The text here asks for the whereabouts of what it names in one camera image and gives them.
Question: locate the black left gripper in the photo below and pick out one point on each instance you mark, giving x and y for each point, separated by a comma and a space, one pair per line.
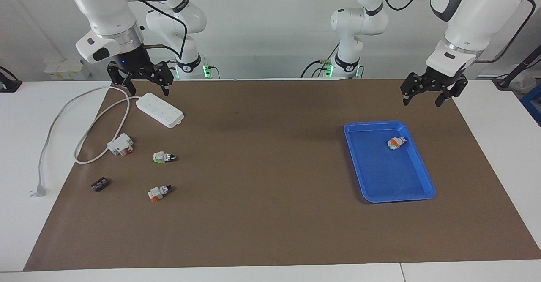
437, 80

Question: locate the white red circuit breaker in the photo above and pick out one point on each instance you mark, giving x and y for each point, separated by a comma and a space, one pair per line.
120, 144

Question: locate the blue storage crate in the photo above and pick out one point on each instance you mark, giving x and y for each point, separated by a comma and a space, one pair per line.
533, 102

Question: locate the orange silver-head button switch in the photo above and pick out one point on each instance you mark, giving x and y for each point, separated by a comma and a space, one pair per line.
395, 143

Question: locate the brown table mat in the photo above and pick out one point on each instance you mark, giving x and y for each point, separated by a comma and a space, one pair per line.
270, 214

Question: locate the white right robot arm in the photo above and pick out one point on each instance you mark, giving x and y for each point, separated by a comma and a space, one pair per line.
110, 15

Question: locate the clear plastic bag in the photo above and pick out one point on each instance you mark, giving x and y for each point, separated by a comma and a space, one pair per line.
526, 81

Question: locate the black terminal block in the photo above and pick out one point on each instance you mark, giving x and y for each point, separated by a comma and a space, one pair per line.
99, 184

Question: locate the black clamp mount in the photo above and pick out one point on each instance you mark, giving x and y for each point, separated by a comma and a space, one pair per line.
8, 85

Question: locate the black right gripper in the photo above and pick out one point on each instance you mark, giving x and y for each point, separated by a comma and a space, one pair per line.
133, 62

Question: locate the white power strip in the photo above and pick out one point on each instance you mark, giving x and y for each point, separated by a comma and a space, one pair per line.
160, 109

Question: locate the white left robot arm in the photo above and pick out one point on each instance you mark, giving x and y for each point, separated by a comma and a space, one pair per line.
477, 15

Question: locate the white cardboard box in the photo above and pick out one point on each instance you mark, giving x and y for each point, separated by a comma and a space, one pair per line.
65, 70

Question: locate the black stand pole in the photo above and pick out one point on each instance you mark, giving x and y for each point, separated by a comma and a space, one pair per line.
517, 68

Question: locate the blue plastic tray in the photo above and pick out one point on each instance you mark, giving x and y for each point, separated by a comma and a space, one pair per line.
389, 176

